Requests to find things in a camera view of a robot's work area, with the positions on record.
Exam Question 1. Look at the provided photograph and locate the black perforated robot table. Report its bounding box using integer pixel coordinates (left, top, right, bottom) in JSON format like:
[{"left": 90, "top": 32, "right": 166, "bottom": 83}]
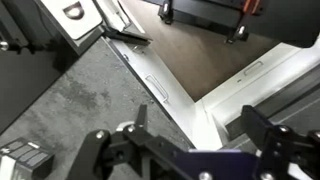
[{"left": 143, "top": 0, "right": 320, "bottom": 48}]

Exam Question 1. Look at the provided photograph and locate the black toaster with buttons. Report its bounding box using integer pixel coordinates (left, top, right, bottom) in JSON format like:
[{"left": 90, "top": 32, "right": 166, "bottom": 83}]
[{"left": 0, "top": 137, "right": 55, "bottom": 180}]

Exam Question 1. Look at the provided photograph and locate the light grey box with handle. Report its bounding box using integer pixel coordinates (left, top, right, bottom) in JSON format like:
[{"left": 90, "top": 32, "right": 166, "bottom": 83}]
[{"left": 34, "top": 0, "right": 105, "bottom": 56}]

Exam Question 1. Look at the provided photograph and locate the white base cabinet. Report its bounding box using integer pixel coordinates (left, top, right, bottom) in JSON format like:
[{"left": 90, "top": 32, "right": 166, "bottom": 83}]
[{"left": 94, "top": 0, "right": 320, "bottom": 151}]

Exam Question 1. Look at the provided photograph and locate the silver drawer handle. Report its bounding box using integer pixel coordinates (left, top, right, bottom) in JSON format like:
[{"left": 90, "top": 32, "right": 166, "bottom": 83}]
[
  {"left": 145, "top": 74, "right": 170, "bottom": 104},
  {"left": 242, "top": 60, "right": 265, "bottom": 77}
]

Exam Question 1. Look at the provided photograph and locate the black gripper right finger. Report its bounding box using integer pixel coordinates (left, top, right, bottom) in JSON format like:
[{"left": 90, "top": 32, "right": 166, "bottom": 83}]
[{"left": 241, "top": 105, "right": 320, "bottom": 180}]

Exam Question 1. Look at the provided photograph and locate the black glossy appliance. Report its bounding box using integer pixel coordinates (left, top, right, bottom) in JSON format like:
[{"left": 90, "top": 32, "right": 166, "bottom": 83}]
[{"left": 0, "top": 0, "right": 79, "bottom": 135}]

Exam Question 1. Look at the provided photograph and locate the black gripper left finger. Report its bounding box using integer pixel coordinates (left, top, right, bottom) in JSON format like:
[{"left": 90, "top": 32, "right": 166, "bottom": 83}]
[{"left": 68, "top": 104, "right": 188, "bottom": 180}]

